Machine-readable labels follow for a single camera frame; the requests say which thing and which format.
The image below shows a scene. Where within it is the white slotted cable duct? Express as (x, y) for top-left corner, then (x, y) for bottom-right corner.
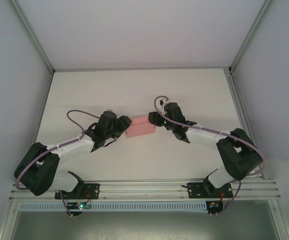
(18, 201), (208, 213)

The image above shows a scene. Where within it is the aluminium back rail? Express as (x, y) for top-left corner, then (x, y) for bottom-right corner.
(53, 66), (232, 73)

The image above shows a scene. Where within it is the aluminium side rail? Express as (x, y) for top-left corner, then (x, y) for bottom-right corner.
(224, 67), (289, 240)
(0, 72), (54, 240)

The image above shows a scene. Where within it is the aluminium frame post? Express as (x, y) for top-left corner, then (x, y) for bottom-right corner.
(229, 0), (277, 75)
(10, 0), (55, 75)

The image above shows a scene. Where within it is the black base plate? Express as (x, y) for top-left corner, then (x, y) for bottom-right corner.
(187, 182), (235, 200)
(54, 183), (101, 201)

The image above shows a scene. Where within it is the pink paper box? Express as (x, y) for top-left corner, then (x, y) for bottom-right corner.
(125, 115), (157, 139)

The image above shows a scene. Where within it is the circuit board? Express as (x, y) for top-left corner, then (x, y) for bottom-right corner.
(208, 201), (222, 211)
(68, 201), (93, 211)

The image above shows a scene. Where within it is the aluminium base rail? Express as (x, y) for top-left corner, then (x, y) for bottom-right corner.
(9, 177), (282, 201)

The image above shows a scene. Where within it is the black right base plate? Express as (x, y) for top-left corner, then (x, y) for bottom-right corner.
(187, 182), (235, 200)

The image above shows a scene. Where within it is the right circuit board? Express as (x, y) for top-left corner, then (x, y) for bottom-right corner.
(208, 201), (222, 211)

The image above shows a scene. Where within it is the left circuit board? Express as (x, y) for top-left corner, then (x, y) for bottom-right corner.
(68, 201), (93, 211)

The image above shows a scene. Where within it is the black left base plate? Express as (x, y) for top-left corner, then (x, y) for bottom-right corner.
(54, 183), (101, 201)

